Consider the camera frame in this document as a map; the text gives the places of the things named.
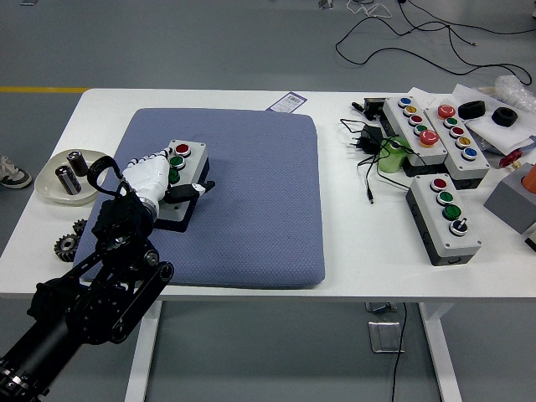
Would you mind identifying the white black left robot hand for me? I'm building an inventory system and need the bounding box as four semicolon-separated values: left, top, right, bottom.
120;146;217;210

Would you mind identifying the grey four-control button box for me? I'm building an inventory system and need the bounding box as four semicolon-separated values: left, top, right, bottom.
152;140;210;234
405;173;482;267

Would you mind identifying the five-button box tilted on base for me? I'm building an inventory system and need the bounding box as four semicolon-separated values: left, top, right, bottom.
378;95;450;177

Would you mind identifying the five-button box lying flat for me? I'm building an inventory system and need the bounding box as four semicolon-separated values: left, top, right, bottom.
423;102;492;190

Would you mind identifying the dark cylindrical capacitor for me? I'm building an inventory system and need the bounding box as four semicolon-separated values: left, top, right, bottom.
67;150;90;178
54;165;83;196

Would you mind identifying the white shallow dish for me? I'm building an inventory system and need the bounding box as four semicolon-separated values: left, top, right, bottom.
34;148;111;207

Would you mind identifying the blue-grey cushion mat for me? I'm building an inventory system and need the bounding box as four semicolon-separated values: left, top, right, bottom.
71;107;327;290

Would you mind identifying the large black metal gear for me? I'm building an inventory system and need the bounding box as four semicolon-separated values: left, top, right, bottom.
53;234;81;263

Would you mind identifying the person's shoe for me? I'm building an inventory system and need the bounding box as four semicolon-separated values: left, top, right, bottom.
0;155;34;189

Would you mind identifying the purple barcode label card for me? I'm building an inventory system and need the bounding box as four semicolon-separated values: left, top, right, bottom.
265;91;307;114

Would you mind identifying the white left table leg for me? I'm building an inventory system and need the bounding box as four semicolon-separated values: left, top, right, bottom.
124;300;163;402

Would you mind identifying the white table leg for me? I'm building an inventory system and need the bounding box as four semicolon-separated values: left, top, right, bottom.
124;300;163;402
418;301;464;402

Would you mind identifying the black power adapter plug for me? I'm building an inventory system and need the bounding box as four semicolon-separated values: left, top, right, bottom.
347;124;384;155

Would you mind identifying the small black electronic device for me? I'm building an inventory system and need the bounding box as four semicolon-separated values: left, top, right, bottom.
350;97;389;121

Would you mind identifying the light green plastic block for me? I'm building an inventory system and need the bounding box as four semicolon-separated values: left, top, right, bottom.
378;140;414;175

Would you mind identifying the metal floor plate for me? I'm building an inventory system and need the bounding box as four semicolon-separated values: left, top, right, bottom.
367;320;406;354

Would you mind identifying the small white paper sheet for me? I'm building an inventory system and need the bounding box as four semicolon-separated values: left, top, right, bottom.
405;86;447;111

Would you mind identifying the white right table leg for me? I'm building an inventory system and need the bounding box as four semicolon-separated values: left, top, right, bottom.
418;301;464;402

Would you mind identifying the large white paper sheet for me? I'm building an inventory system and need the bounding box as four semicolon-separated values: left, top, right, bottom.
453;83;536;157

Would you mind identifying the grey square block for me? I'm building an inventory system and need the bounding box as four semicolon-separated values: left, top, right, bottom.
483;161;536;235

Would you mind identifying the red valve handwheel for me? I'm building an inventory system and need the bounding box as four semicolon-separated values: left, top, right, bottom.
497;150;524;169

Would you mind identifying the clear bubble wrap bag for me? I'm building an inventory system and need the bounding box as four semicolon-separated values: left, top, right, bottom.
477;75;536;113

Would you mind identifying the orange cylinder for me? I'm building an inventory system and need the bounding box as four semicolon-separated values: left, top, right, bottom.
520;162;536;193

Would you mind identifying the black adapter cord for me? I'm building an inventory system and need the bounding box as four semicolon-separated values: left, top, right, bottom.
338;118;414;206

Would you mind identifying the black cable on floor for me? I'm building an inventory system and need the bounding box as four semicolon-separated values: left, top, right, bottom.
334;0;536;87

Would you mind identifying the white cable on floor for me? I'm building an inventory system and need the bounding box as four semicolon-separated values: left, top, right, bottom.
347;0;393;18

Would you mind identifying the black cable under table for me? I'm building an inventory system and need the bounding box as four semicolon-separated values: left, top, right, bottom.
391;301;408;402

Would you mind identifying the black foam ring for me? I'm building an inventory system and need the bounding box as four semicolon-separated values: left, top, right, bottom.
491;107;520;127
457;100;487;121

